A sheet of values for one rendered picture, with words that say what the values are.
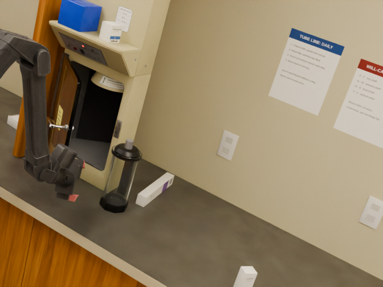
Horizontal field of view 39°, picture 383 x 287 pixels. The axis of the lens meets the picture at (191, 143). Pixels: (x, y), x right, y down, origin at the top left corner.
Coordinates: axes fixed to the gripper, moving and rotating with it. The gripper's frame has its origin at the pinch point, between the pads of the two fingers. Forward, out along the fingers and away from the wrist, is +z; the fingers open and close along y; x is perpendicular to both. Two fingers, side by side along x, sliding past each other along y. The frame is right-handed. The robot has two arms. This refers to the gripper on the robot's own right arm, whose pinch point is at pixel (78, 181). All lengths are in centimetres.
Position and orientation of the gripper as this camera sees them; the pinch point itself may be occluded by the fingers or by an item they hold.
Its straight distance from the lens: 193.5
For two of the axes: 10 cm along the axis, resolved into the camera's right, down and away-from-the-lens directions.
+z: 2.6, 1.8, 9.5
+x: -9.4, -1.7, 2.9
